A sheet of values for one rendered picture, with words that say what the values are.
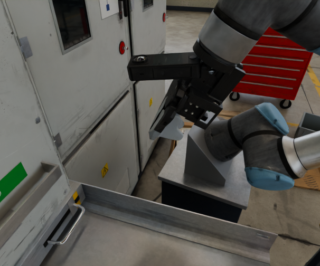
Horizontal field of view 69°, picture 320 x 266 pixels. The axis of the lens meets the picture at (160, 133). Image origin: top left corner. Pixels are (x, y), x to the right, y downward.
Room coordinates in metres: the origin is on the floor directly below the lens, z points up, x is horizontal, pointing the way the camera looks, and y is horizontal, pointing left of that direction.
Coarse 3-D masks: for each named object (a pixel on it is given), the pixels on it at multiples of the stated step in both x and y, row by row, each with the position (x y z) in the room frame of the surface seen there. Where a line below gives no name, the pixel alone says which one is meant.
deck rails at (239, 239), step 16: (96, 192) 0.39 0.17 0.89; (112, 192) 0.38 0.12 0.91; (96, 208) 0.37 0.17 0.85; (112, 208) 0.37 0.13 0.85; (128, 208) 0.36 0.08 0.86; (144, 208) 0.35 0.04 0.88; (160, 208) 0.34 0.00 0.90; (176, 208) 0.33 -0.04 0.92; (144, 224) 0.32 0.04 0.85; (160, 224) 0.32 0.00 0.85; (176, 224) 0.32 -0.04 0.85; (192, 224) 0.31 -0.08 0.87; (208, 224) 0.30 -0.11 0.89; (224, 224) 0.29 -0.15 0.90; (240, 224) 0.29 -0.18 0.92; (192, 240) 0.28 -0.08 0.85; (208, 240) 0.28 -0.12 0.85; (224, 240) 0.28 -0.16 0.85; (240, 240) 0.28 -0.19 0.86; (256, 240) 0.27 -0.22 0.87; (272, 240) 0.26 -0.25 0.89; (256, 256) 0.24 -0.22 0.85
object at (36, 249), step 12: (72, 192) 0.37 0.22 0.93; (60, 204) 0.33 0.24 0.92; (60, 216) 0.31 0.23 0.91; (48, 228) 0.27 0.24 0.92; (60, 228) 0.30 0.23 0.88; (36, 240) 0.24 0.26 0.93; (24, 252) 0.22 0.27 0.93; (36, 252) 0.23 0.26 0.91; (24, 264) 0.20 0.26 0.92; (36, 264) 0.22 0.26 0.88
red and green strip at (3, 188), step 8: (16, 168) 0.28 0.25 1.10; (8, 176) 0.27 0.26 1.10; (16, 176) 0.28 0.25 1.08; (24, 176) 0.29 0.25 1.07; (0, 184) 0.25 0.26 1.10; (8, 184) 0.26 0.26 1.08; (16, 184) 0.27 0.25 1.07; (0, 192) 0.24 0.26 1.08; (8, 192) 0.25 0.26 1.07; (0, 200) 0.24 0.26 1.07
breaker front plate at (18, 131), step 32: (0, 0) 0.37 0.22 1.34; (0, 32) 0.35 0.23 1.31; (0, 64) 0.33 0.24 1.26; (0, 96) 0.31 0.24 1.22; (32, 96) 0.36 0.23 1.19; (0, 128) 0.29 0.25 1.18; (32, 128) 0.34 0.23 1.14; (0, 160) 0.27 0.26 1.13; (32, 160) 0.32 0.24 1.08; (64, 192) 0.35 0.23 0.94; (0, 224) 0.21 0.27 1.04; (32, 224) 0.26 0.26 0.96; (0, 256) 0.19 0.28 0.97
